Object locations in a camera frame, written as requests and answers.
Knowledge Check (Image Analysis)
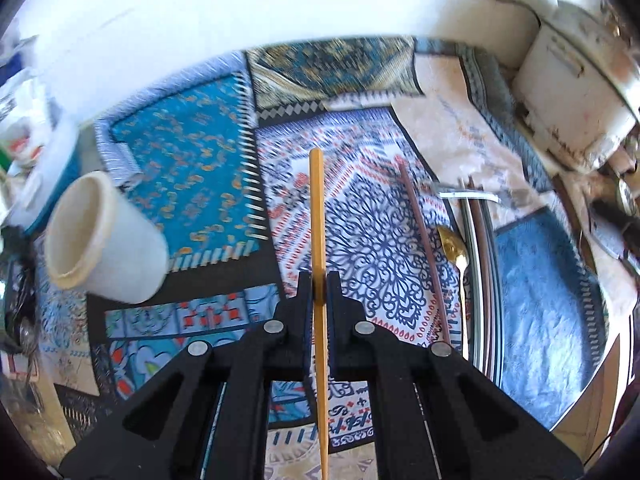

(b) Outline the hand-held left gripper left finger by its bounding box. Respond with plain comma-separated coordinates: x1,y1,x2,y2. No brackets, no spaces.
59,270,314,480

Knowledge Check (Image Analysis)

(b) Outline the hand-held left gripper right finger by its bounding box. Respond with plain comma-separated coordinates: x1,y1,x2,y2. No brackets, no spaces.
325,271,586,480

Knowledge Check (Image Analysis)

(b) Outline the silver fork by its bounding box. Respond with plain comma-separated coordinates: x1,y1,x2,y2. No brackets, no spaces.
437,184,542,209

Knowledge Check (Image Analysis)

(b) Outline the dark brown chopstick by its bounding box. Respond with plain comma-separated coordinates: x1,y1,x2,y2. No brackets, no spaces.
397,160,454,347
467,175,504,386

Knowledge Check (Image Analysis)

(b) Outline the white metal box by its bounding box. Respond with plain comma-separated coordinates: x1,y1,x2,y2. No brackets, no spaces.
512,0,640,172

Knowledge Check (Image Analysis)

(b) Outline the silver spoon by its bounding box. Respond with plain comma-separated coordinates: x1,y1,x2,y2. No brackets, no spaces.
459,192,490,376

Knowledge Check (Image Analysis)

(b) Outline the gold spoon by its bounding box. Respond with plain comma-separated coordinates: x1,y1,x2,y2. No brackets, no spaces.
437,225,471,361

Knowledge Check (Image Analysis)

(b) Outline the white plastic cup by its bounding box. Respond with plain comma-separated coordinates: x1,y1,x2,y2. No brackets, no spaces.
42,170,170,306

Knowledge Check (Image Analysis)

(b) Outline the patchwork patterned tablecloth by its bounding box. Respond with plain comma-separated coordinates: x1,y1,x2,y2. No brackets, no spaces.
30,35,626,480

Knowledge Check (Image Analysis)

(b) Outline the yellow wooden chopstick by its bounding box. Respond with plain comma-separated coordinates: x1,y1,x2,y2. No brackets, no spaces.
309,148,330,480

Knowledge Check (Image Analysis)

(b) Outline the white plastic bag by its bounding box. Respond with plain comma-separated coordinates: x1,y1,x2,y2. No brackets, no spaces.
0,67,57,173

